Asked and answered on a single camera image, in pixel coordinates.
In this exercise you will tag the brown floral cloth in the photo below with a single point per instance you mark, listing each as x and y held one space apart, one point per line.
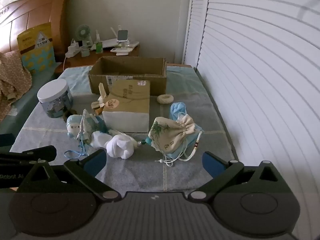
12 80

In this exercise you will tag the white louvered door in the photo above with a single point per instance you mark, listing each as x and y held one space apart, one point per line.
262 80

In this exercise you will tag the white socks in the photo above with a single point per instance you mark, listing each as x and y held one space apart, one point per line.
120 147

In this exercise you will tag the teal bed sheet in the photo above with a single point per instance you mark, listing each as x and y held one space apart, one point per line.
25 105

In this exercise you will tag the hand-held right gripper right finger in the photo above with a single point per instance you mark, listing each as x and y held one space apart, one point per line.
212 166

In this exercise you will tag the pale green small cup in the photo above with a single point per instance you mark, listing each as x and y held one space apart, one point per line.
85 52

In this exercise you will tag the cream hair scrunchie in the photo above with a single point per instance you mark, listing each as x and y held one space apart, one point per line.
159 99

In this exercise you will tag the clear jar with white lid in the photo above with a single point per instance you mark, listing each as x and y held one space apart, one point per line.
52 92

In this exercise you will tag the cardboard box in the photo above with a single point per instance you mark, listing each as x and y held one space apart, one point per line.
100 82

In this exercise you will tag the white power strip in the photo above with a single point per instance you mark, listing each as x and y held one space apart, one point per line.
72 50

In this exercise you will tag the yellow paper bag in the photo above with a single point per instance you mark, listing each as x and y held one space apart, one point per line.
32 42

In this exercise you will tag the small green desk fan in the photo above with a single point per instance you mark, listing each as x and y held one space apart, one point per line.
83 32

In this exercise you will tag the white router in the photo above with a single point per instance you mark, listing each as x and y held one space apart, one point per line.
110 44

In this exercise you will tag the cream ribbon bow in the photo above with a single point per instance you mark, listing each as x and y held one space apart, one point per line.
101 93

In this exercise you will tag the wooden headboard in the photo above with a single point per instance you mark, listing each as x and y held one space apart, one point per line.
37 10

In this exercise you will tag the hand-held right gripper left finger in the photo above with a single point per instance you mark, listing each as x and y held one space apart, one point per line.
93 166

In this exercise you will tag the green bottle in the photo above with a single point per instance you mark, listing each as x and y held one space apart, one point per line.
99 47

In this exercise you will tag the blue-haired plush doll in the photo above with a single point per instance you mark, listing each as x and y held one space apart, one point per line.
75 125

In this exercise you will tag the small white screen device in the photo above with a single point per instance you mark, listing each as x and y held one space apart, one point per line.
122 35

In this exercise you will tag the wooden nightstand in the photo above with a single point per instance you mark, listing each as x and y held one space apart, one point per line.
80 62

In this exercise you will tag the tan and white gift box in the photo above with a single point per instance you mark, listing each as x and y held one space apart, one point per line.
130 100

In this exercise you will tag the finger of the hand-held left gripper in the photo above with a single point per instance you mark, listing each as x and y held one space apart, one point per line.
37 152

